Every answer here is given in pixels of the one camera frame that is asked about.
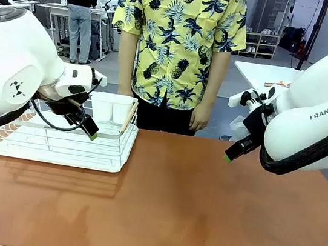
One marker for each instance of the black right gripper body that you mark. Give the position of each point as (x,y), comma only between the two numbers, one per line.
(255,123)

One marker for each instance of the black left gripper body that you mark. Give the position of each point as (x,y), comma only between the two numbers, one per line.
(62,105)

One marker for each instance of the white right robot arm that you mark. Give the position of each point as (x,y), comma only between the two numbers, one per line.
(309,88)

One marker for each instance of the person's right forearm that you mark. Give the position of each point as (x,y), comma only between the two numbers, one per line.
(127,62)

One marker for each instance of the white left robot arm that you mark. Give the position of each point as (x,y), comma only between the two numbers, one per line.
(8,55)

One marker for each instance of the person's left forearm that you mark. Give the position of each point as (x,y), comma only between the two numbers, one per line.
(214,81)

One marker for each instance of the person's right hand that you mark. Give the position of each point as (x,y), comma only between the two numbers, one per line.
(124,92)

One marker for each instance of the person's left hand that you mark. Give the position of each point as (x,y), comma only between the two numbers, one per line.
(200,119)

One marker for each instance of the clear plastic container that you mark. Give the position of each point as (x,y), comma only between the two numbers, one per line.
(238,128)

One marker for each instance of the white cutlery holder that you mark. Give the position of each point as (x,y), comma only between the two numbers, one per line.
(109,106)

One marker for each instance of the small wooden piece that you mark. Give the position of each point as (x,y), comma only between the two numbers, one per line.
(278,84)

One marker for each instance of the white drip tray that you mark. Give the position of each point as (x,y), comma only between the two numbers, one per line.
(55,160)

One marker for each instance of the white side table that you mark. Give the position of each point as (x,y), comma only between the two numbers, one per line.
(262,72)

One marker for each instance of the black trousers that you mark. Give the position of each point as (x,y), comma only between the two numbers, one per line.
(164,120)

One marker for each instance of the wooden shoe rack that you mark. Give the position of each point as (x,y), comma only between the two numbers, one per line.
(263,46)

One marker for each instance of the black bag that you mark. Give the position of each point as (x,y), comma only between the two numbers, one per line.
(293,38)

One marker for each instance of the white background work table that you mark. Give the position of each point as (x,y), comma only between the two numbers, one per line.
(58,7)

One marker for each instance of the black tripod pole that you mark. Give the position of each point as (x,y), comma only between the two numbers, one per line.
(314,34)

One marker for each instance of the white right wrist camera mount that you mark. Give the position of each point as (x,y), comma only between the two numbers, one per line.
(236,99)

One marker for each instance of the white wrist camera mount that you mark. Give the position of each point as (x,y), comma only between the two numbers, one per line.
(100,79)
(236,99)

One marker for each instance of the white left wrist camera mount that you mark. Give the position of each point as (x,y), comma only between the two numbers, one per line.
(100,79)

